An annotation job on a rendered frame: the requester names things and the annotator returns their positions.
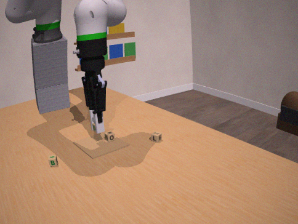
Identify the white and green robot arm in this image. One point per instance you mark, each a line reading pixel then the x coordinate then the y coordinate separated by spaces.
pixel 91 18

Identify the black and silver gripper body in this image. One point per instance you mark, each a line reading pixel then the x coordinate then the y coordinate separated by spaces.
pixel 92 68

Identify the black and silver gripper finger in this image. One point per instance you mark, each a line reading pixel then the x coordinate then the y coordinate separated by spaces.
pixel 88 97
pixel 99 100

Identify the tan flat mat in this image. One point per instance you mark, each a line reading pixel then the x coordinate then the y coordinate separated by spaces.
pixel 96 145

